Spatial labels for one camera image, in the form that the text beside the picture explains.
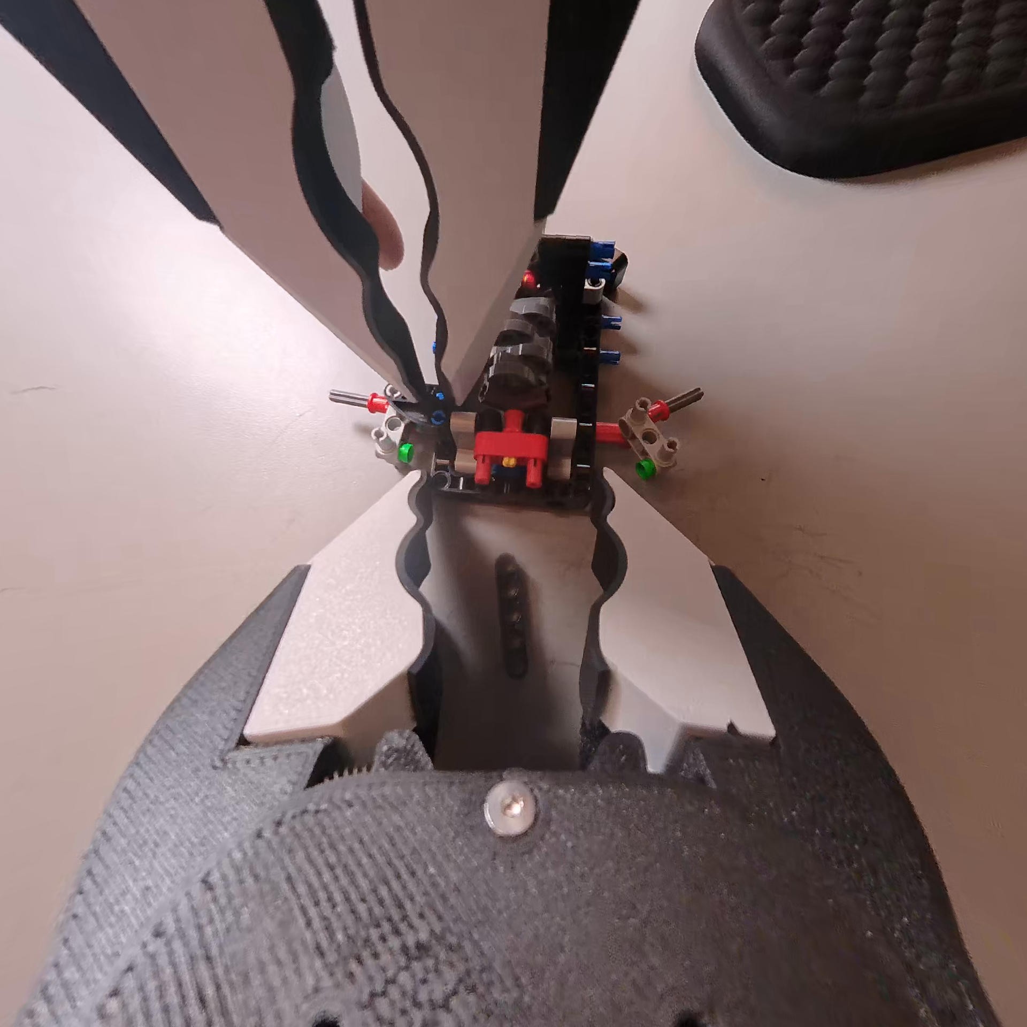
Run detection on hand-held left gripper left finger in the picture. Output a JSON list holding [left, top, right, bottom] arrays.
[[239, 467, 441, 767]]

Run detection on black triangular lego beam assembly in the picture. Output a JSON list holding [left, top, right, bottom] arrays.
[[393, 341, 454, 430]]

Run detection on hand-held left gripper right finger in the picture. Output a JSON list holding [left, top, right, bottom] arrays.
[[581, 469, 779, 777]]

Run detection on black five-hole lego beam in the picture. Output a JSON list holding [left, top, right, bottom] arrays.
[[493, 552, 534, 681]]

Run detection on person's right hand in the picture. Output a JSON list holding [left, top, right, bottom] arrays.
[[359, 180, 406, 271]]

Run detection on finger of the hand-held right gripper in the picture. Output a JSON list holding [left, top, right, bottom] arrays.
[[74, 0, 433, 408], [351, 0, 556, 404]]

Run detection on lego chassis assembly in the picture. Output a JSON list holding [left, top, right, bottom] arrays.
[[329, 233, 706, 505]]

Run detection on black textured wrist rest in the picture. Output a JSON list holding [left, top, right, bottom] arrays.
[[694, 0, 1027, 181]]

